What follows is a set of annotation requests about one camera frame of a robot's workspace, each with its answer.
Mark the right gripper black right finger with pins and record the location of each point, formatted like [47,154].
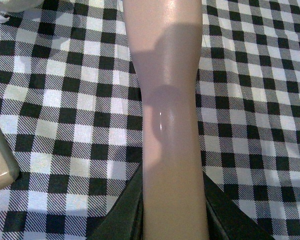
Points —
[225,220]

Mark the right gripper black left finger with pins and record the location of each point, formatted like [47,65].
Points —
[125,219]

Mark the beige hand brush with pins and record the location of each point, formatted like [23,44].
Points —
[165,40]

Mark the crumpled white paper trash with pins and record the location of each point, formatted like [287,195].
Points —
[16,6]

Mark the black white checkered bedsheet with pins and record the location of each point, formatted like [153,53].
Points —
[71,111]

